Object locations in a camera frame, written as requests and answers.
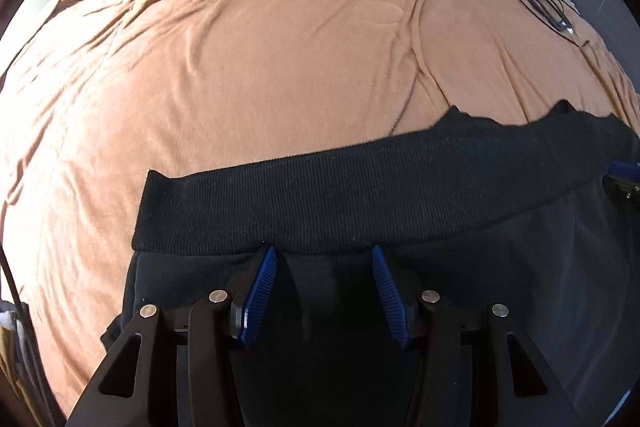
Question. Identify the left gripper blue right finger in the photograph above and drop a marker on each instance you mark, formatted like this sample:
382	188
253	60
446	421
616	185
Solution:
396	296

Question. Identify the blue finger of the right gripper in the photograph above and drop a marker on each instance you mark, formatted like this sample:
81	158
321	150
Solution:
625	171

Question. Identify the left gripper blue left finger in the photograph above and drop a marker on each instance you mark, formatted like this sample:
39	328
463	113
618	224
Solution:
250	290

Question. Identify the black t-shirt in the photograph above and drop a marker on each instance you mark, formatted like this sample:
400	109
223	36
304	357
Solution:
471	274

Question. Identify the brown bed blanket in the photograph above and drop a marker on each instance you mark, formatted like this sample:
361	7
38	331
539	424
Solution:
107	90

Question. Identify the folded olive brown garment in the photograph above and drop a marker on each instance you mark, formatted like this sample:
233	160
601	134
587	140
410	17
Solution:
13	401

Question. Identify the black rectangular frame device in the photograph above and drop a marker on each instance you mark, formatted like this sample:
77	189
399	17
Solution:
552	13

